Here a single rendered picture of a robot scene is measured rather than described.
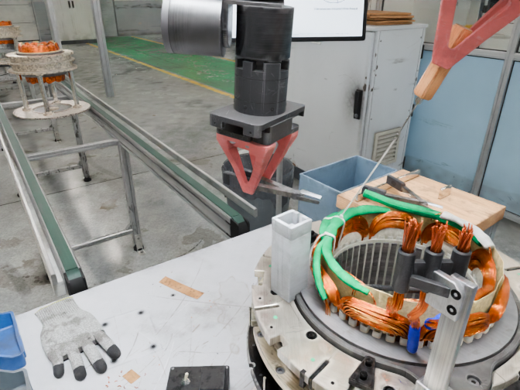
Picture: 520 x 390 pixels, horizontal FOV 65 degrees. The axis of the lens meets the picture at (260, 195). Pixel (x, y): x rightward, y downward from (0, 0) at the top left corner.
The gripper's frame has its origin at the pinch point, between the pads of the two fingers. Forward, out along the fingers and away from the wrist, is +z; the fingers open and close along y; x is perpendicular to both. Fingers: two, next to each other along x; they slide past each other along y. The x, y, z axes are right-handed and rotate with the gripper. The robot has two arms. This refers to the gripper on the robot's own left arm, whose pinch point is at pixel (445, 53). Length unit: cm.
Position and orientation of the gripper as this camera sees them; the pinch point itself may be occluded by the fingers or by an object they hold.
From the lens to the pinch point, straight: 38.1
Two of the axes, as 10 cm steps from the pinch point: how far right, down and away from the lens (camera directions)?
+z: -3.0, 7.5, 5.8
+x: 8.8, 4.5, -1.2
